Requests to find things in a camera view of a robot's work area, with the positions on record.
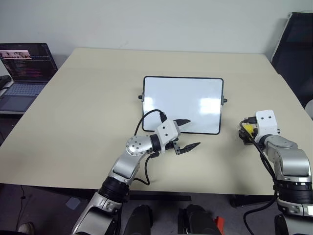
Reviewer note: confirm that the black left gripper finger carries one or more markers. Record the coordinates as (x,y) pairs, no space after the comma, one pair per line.
(183,121)
(190,147)

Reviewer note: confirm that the pale grey round object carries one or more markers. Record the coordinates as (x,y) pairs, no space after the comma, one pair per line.
(309,107)

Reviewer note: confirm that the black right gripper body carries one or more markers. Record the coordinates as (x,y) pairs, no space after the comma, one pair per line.
(252,140)

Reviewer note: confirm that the yellow and black eraser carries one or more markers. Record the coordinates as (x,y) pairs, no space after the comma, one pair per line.
(249,130)

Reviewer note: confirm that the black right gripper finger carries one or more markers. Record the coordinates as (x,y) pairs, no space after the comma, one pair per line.
(242,135)

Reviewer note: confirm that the dark rounded shape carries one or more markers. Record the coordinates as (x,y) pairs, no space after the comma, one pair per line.
(196,220)
(140,220)

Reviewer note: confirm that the black-framed white whiteboard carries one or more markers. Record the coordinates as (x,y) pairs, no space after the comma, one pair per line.
(183,102)

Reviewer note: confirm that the open grey laptop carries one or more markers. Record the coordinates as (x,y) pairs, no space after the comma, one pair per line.
(24,73)

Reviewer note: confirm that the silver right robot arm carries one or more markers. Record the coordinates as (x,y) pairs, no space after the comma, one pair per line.
(291,161)

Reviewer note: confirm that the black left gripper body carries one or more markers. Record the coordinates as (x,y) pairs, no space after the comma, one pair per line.
(178,147)

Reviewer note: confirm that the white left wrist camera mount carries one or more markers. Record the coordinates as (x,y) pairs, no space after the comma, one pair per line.
(167,134)

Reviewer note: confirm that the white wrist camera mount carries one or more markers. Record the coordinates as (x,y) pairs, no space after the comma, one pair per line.
(167,134)
(267,123)

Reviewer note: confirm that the orange plastic part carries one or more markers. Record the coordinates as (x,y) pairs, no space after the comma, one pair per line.
(219,224)

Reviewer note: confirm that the black device beside laptop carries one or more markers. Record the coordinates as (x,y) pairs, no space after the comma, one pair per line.
(5,80)

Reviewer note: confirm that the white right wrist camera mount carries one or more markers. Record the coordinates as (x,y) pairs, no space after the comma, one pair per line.
(267,123)

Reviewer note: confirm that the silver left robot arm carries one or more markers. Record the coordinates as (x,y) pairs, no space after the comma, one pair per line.
(129,159)

